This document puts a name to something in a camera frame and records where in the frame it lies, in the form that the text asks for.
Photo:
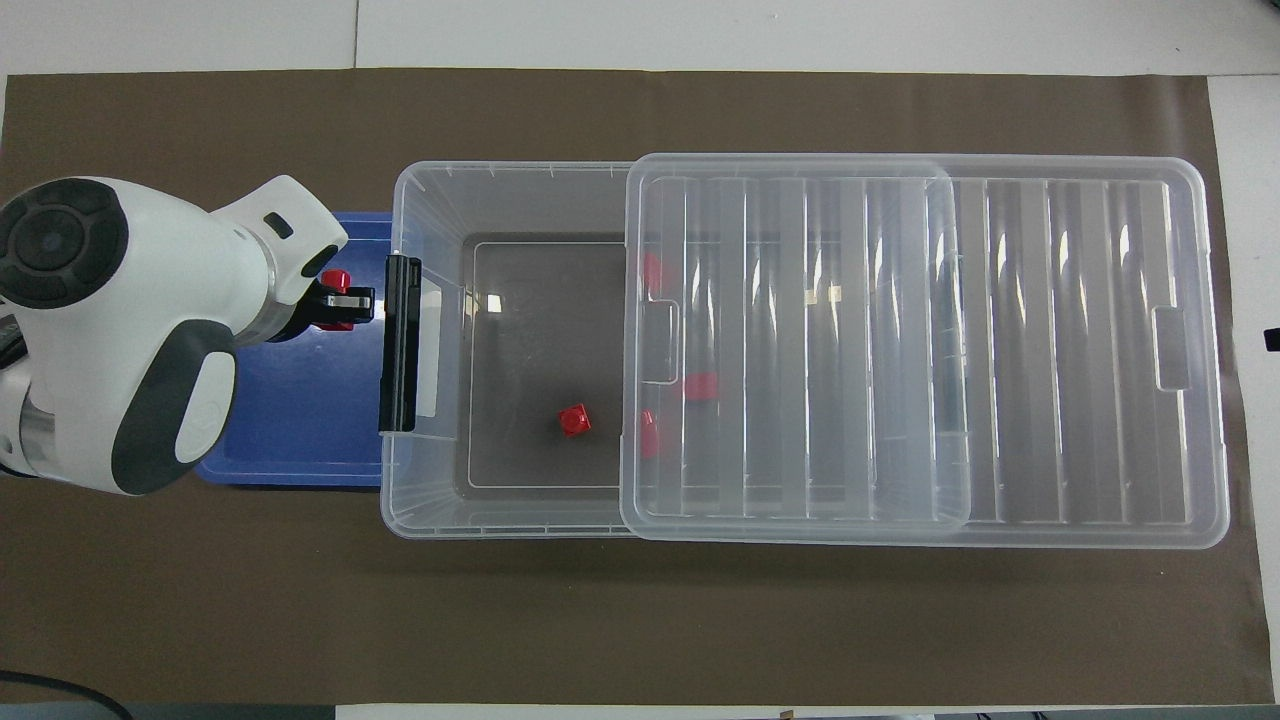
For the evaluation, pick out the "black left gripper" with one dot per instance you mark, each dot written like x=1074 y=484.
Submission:
x=300 y=315

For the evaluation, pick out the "red block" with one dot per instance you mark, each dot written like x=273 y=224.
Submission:
x=649 y=436
x=651 y=270
x=574 y=420
x=700 y=386
x=337 y=278

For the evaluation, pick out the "clear ribbed plastic lid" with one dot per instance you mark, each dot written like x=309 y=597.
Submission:
x=1080 y=350

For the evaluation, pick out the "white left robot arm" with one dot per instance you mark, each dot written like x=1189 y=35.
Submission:
x=120 y=330

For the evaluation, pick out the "blue plastic tray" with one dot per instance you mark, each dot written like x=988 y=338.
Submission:
x=300 y=420

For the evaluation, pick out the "clear plastic storage box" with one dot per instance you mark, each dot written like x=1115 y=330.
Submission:
x=430 y=480

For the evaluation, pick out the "brown table mat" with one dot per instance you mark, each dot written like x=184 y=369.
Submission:
x=640 y=620

